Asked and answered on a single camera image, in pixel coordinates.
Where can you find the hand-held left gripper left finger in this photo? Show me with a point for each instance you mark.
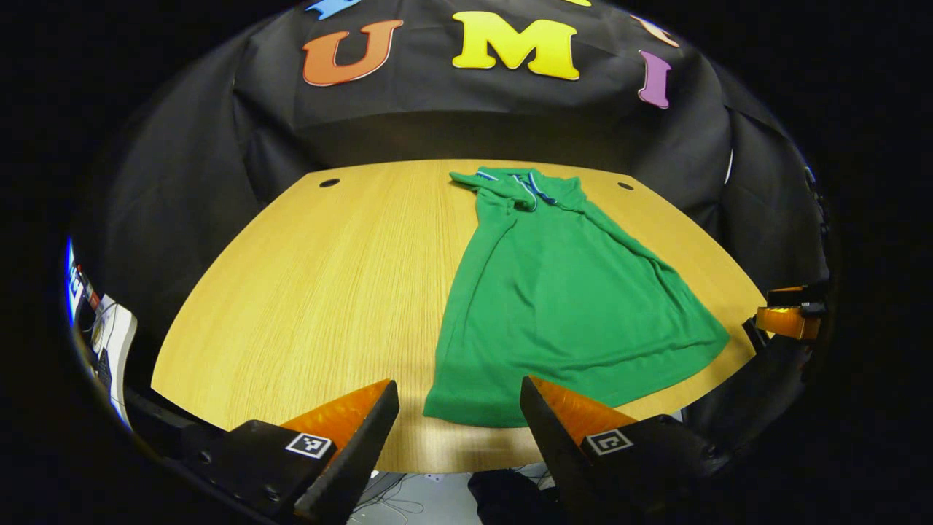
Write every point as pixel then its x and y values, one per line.
pixel 357 459

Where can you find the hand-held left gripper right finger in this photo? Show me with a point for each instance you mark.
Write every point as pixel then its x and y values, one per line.
pixel 554 452

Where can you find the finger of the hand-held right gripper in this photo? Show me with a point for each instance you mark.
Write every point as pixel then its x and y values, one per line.
pixel 787 322
pixel 794 295

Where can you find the green T-shirt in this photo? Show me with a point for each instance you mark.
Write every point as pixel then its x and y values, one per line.
pixel 554 306

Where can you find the person's dark clothing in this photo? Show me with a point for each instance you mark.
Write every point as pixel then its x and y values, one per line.
pixel 510 499

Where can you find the white and blue equipment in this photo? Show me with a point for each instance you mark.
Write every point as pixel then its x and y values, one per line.
pixel 116 335

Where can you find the black backdrop cloth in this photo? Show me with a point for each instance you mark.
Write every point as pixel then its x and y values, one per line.
pixel 437 117

